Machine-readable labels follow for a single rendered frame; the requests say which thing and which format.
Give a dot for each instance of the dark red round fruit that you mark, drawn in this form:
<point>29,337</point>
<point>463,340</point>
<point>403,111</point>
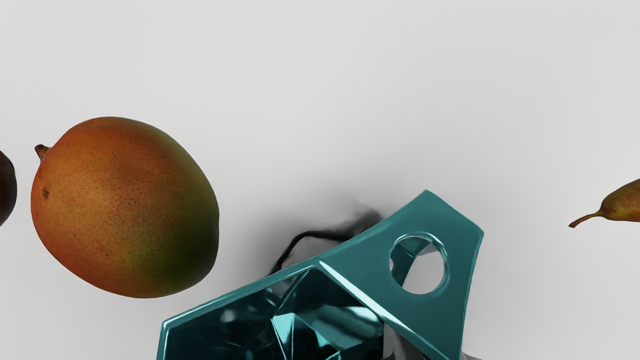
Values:
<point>5,187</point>

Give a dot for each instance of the orange green mango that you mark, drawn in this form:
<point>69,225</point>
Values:
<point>120,210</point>

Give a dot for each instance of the yellow brown pear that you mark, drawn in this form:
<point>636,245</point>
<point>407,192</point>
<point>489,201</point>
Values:
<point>622,205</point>

